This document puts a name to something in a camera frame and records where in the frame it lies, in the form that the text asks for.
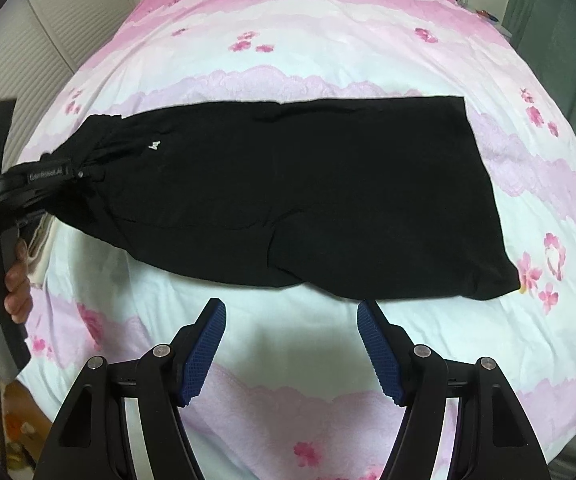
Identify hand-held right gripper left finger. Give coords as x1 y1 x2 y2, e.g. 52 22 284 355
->
39 298 227 480

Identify black pants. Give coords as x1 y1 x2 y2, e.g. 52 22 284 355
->
48 95 521 302

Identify pink floral bed sheet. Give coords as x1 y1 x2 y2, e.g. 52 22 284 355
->
5 0 576 480

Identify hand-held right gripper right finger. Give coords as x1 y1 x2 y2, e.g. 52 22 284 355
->
356 300 554 480

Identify white wardrobe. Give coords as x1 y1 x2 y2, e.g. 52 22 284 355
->
0 0 144 171

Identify green curtain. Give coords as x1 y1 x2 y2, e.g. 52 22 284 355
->
502 0 576 151

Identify person's left hand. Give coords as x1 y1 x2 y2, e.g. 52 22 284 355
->
0 237 32 325

